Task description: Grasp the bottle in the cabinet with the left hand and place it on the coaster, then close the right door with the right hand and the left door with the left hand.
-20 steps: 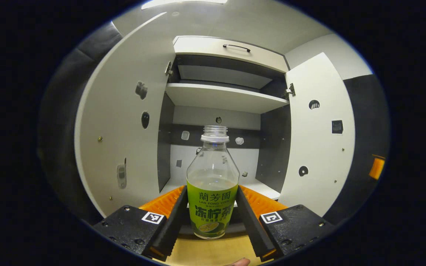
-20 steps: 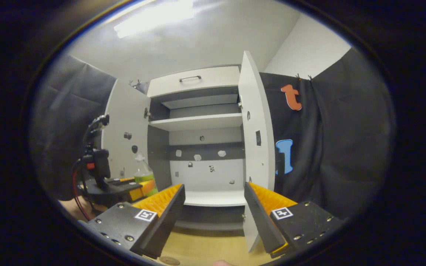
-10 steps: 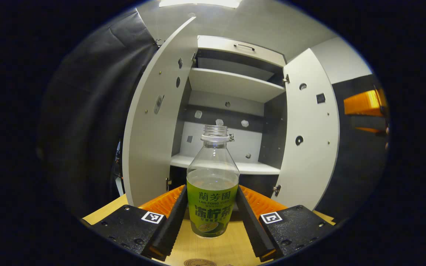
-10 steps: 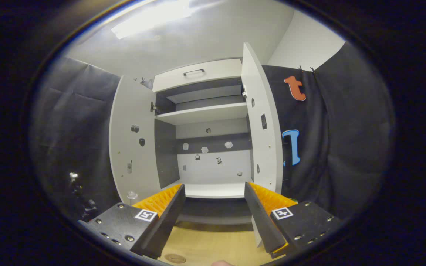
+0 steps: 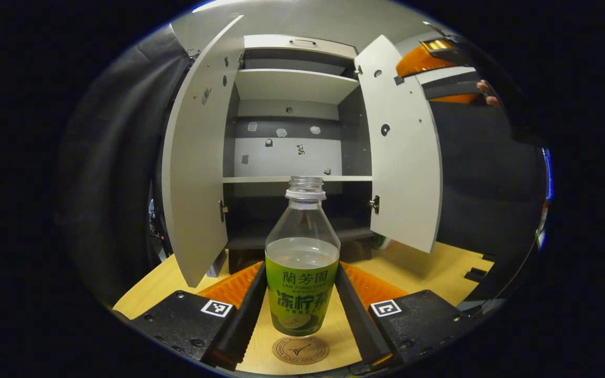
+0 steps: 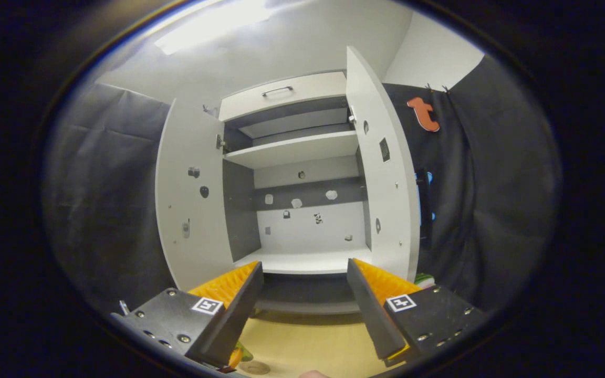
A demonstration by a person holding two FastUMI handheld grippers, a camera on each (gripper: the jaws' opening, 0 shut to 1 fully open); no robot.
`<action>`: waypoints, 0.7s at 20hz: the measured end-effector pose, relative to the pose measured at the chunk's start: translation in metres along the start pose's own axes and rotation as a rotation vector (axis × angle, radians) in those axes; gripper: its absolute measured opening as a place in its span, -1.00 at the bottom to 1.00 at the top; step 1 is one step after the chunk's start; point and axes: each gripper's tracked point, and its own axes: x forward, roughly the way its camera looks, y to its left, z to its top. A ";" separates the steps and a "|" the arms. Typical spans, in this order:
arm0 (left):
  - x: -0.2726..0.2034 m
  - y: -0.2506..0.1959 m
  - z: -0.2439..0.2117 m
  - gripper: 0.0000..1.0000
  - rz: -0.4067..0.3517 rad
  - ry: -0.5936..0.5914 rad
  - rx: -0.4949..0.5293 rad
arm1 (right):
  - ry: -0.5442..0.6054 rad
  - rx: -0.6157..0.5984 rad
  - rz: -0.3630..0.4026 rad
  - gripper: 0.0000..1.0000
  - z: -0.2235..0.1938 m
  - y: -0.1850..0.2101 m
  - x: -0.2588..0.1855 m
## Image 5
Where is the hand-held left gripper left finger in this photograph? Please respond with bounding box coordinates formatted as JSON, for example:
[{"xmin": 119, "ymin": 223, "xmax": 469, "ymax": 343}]
[{"xmin": 132, "ymin": 261, "xmax": 267, "ymax": 371}]

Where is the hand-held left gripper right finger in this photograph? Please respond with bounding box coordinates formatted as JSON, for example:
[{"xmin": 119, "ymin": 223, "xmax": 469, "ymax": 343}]
[{"xmin": 334, "ymin": 261, "xmax": 474, "ymax": 368}]

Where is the round cork coaster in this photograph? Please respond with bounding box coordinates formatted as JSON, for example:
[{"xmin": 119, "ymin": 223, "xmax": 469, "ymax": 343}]
[{"xmin": 272, "ymin": 335, "xmax": 330, "ymax": 365}]

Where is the green label bottle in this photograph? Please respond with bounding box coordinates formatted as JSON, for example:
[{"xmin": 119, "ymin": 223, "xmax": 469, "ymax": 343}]
[{"xmin": 265, "ymin": 176, "xmax": 341, "ymax": 338}]

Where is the white cabinet door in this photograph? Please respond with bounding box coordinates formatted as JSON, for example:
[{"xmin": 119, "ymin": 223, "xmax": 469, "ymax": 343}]
[
  {"xmin": 354, "ymin": 35, "xmax": 444, "ymax": 254},
  {"xmin": 162, "ymin": 15, "xmax": 245, "ymax": 288}
]

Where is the white cabinet drawer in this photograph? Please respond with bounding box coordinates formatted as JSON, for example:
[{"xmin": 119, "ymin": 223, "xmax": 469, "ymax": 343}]
[{"xmin": 243, "ymin": 35, "xmax": 358, "ymax": 59}]

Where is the small white blue box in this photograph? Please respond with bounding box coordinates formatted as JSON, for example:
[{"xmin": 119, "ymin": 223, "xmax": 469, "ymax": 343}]
[{"xmin": 205, "ymin": 249, "xmax": 228, "ymax": 278}]

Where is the black backdrop cloth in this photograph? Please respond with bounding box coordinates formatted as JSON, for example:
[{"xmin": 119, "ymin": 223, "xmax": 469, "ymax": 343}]
[{"xmin": 56, "ymin": 24, "xmax": 550, "ymax": 316}]

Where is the dark cabled equipment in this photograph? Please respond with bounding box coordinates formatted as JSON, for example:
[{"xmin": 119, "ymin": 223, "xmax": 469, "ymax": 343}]
[{"xmin": 148, "ymin": 184, "xmax": 171, "ymax": 258}]

